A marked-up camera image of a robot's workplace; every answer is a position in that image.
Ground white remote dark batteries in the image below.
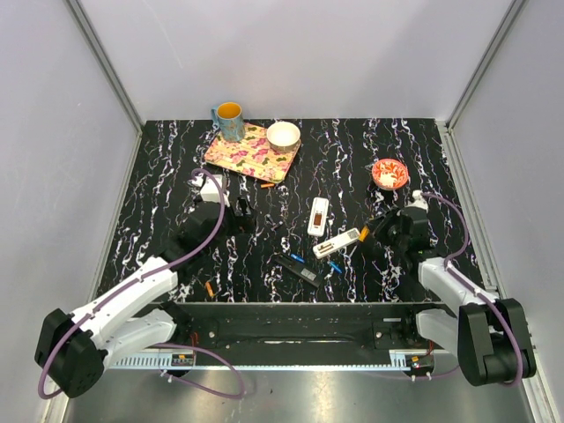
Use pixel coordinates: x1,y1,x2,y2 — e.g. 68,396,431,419
308,197,329,237

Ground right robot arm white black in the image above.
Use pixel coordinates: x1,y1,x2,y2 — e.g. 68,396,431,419
360,205,538,386

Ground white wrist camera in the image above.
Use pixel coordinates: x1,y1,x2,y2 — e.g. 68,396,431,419
405,189,428,213
189,174,230,207

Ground white ceramic bowl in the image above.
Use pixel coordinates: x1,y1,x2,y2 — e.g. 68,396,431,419
266,121,301,153

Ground white remote blue batteries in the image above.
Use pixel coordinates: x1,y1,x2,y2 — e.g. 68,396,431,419
312,228,360,259

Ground blue floral mug orange inside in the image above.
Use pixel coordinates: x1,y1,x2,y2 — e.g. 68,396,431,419
211,102,245,143

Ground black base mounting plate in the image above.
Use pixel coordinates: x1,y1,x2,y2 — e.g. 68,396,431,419
164,301,437,369

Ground red patterned small dish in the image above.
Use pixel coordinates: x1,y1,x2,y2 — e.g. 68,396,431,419
372,159,409,190

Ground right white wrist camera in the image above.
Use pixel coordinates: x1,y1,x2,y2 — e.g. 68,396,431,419
405,189,428,213

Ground blue battery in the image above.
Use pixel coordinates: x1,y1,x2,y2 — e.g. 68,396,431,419
290,254,305,263
329,261,343,273

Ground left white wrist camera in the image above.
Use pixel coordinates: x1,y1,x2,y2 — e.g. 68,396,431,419
189,174,230,207

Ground pink floral tray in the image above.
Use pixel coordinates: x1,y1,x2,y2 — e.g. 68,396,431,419
204,122,301,184

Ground black remote orange batteries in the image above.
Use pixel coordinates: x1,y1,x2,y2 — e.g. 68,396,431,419
274,255,322,288

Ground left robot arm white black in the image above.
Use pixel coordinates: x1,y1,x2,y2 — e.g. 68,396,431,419
34,197,256,399

